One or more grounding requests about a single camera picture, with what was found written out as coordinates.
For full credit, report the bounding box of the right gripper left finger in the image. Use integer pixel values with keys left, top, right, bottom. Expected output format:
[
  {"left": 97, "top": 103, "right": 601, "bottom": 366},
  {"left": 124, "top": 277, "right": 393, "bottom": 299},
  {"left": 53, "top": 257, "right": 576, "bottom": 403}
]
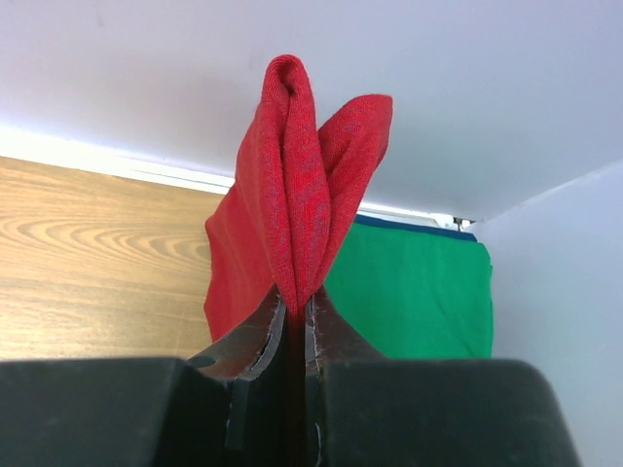
[{"left": 1, "top": 291, "right": 286, "bottom": 466}]

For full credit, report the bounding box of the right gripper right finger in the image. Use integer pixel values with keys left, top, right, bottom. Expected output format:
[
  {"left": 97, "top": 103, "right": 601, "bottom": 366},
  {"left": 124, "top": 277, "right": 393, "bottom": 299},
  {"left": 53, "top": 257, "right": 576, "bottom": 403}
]
[{"left": 305, "top": 291, "right": 580, "bottom": 466}]

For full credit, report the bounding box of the red t shirt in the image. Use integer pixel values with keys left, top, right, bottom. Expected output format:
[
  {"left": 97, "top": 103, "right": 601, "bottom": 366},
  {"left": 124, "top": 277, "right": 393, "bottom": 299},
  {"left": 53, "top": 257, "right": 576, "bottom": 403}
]
[{"left": 202, "top": 54, "right": 394, "bottom": 344}]

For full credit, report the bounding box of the folded green t shirt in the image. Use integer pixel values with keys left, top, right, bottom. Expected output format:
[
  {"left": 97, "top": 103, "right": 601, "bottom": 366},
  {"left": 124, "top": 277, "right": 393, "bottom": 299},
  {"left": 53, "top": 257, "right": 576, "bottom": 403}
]
[{"left": 325, "top": 216, "right": 494, "bottom": 359}]

